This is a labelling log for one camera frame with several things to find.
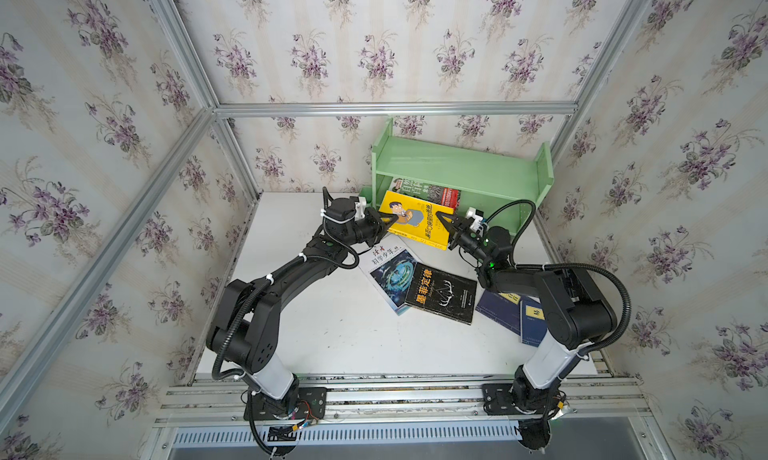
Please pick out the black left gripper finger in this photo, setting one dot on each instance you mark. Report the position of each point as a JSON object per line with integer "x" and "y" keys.
{"x": 386, "y": 219}
{"x": 379, "y": 239}

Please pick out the green nature encyclopedia book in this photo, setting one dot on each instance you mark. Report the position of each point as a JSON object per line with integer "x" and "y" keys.
{"x": 444, "y": 196}

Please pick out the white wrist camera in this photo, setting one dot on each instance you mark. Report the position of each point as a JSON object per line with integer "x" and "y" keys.
{"x": 360, "y": 205}
{"x": 476, "y": 220}

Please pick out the green metal bookshelf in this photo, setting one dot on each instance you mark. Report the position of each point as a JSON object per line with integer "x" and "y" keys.
{"x": 486, "y": 181}

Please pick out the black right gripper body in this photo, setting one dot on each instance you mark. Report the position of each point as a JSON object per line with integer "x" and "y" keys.
{"x": 459, "y": 235}

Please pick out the black book yellow title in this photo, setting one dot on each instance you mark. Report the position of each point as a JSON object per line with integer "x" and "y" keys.
{"x": 442, "y": 293}

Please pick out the white science youth magazine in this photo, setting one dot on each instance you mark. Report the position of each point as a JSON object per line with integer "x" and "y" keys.
{"x": 390, "y": 268}

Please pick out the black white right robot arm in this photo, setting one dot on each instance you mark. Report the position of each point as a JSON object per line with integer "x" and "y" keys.
{"x": 586, "y": 308}

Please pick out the dark blue book left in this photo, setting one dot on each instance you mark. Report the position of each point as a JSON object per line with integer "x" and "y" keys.
{"x": 503, "y": 309}

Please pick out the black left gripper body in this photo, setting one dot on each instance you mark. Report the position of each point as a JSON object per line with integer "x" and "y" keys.
{"x": 372, "y": 225}

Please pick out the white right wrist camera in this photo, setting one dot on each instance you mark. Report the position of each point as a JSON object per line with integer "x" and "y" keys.
{"x": 476, "y": 220}

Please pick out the dark blue book right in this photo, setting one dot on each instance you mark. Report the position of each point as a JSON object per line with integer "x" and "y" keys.
{"x": 533, "y": 327}

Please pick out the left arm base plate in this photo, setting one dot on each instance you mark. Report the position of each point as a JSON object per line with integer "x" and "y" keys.
{"x": 303, "y": 403}

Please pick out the yellow cartoon cover book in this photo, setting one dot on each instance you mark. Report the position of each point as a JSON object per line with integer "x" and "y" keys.
{"x": 417, "y": 219}

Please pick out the dark blue book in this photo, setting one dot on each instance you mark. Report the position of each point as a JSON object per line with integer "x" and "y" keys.
{"x": 503, "y": 309}
{"x": 533, "y": 327}

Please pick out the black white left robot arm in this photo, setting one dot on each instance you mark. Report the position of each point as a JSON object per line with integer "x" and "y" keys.
{"x": 244, "y": 331}

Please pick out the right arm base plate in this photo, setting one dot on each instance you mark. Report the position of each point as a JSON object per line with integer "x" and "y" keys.
{"x": 501, "y": 399}

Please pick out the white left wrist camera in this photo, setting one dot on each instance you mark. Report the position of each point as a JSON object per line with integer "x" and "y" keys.
{"x": 360, "y": 205}

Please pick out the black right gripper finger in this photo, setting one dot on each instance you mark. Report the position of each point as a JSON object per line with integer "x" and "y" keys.
{"x": 447, "y": 232}
{"x": 455, "y": 221}

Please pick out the aluminium mounting rail frame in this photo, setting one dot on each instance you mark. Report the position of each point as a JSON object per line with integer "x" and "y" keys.
{"x": 373, "y": 410}

